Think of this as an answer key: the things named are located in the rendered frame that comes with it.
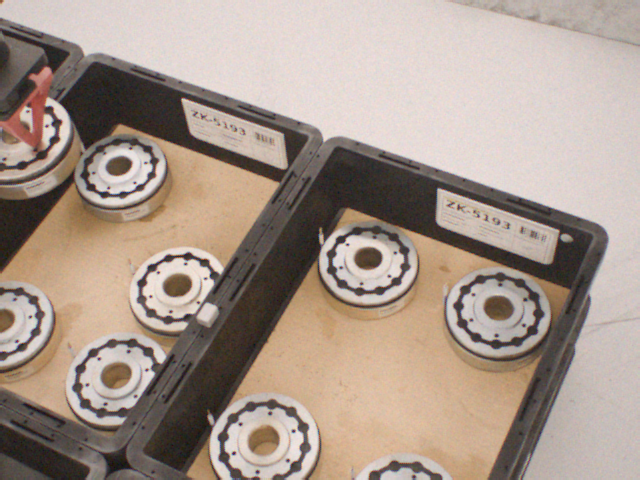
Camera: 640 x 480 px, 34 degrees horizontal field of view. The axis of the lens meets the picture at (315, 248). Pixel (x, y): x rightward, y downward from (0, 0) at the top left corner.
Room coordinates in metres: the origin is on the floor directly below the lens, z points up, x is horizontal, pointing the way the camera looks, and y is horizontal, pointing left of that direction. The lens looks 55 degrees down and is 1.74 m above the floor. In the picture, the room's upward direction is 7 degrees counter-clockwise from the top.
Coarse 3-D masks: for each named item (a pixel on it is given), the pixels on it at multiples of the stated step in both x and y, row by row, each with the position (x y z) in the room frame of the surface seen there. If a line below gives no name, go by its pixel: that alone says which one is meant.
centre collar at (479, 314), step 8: (488, 288) 0.53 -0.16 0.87; (496, 288) 0.53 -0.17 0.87; (504, 288) 0.53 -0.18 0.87; (480, 296) 0.52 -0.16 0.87; (488, 296) 0.52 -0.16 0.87; (496, 296) 0.52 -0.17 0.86; (504, 296) 0.52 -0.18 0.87; (512, 296) 0.52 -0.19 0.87; (480, 304) 0.51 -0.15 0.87; (512, 304) 0.51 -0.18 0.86; (520, 304) 0.51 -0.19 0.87; (480, 312) 0.50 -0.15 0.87; (520, 312) 0.50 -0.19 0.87; (480, 320) 0.50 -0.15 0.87; (488, 320) 0.49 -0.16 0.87; (504, 320) 0.49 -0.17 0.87; (512, 320) 0.49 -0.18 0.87; (520, 320) 0.49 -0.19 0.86; (488, 328) 0.49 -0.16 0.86; (496, 328) 0.48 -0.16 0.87; (504, 328) 0.48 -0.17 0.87; (512, 328) 0.48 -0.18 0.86
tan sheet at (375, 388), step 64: (448, 256) 0.60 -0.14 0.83; (320, 320) 0.54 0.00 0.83; (384, 320) 0.53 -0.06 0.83; (256, 384) 0.48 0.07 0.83; (320, 384) 0.47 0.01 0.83; (384, 384) 0.46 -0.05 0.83; (448, 384) 0.45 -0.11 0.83; (512, 384) 0.44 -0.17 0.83; (256, 448) 0.41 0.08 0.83; (384, 448) 0.39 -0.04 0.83; (448, 448) 0.38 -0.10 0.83
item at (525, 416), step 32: (320, 160) 0.67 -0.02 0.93; (384, 160) 0.66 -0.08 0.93; (480, 192) 0.60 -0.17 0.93; (288, 224) 0.60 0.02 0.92; (576, 224) 0.55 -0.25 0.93; (256, 256) 0.56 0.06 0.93; (576, 288) 0.49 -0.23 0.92; (224, 320) 0.49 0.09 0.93; (576, 320) 0.46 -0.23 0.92; (192, 352) 0.46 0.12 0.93; (544, 352) 0.42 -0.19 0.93; (544, 384) 0.39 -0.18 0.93; (160, 416) 0.40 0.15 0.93; (128, 448) 0.38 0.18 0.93; (512, 448) 0.34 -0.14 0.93
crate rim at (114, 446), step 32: (96, 64) 0.84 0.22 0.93; (128, 64) 0.83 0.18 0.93; (64, 96) 0.80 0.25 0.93; (192, 96) 0.78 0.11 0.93; (224, 96) 0.77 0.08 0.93; (288, 128) 0.71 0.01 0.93; (288, 192) 0.63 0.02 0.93; (256, 224) 0.60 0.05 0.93; (224, 288) 0.53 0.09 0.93; (192, 320) 0.50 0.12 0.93; (160, 384) 0.44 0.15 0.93; (32, 416) 0.42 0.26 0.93; (128, 416) 0.41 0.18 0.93; (96, 448) 0.38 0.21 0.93
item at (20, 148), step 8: (24, 120) 0.68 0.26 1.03; (0, 128) 0.67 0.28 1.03; (32, 128) 0.67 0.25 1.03; (0, 136) 0.67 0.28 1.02; (0, 144) 0.65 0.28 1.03; (16, 144) 0.65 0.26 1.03; (24, 144) 0.65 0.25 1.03; (0, 152) 0.65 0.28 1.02; (8, 152) 0.64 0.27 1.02; (16, 152) 0.64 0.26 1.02
